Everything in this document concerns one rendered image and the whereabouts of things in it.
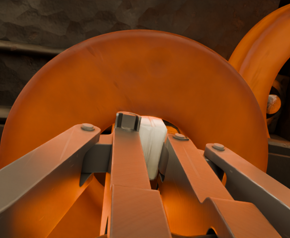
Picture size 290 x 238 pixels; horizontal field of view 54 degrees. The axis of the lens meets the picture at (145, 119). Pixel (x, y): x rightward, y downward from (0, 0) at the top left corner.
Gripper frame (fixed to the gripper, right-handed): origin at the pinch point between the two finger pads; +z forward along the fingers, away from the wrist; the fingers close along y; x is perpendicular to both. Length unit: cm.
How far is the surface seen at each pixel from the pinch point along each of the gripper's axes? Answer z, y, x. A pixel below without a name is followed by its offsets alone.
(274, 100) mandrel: 14.6, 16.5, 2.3
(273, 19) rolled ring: 5.8, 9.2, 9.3
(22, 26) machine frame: 13.6, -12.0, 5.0
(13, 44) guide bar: 12.1, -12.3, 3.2
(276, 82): 16.6, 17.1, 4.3
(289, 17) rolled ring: 5.3, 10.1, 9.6
